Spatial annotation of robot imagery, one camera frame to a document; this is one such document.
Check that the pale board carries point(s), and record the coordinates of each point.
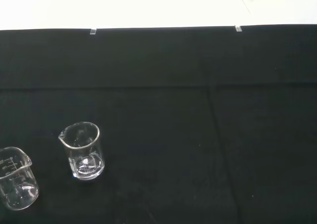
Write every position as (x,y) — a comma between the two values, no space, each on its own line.
(123,6)

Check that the large clear glass beaker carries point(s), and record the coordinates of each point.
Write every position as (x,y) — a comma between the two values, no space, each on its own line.
(22,194)

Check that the black bench cloth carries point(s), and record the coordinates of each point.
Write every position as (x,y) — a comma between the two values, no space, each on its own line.
(173,134)

